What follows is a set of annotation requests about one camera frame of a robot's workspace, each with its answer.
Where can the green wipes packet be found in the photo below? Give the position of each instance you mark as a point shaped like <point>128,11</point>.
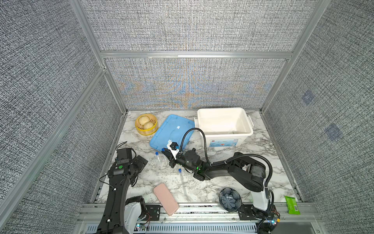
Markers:
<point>292,205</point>

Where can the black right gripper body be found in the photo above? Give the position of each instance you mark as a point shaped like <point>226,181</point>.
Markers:
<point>182,161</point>

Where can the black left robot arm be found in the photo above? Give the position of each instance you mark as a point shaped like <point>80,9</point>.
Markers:
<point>121,214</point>

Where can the front steamed bun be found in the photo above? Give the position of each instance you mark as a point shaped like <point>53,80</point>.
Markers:
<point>148,125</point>

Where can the black flower-shaped dish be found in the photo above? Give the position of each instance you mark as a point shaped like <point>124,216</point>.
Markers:
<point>230,200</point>

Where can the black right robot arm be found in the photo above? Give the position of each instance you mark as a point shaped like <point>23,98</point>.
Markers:
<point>252,171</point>

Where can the steamed bun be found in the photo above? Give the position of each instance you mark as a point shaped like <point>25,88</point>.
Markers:
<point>143,120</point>
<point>148,125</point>

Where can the white plastic storage box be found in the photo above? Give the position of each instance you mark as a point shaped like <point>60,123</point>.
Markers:
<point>224,127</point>

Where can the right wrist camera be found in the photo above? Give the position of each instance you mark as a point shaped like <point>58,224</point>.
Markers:
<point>174,149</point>

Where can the yellow bamboo steamer basket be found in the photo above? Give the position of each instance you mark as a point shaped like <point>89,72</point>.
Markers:
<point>140,128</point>

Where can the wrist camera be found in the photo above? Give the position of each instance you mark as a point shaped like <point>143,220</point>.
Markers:
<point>124,154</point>
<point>174,149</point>

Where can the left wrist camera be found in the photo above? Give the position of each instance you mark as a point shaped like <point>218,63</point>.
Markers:
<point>124,154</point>

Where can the blue plastic box lid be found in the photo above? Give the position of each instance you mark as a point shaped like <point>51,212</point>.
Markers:
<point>173,128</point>

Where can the back steamed bun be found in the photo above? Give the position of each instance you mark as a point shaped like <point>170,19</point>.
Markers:
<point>143,120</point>

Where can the clear plastic test tube rack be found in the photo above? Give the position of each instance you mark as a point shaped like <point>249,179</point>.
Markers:
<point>163,168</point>

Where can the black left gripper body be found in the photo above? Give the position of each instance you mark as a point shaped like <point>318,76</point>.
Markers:
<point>136,170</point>

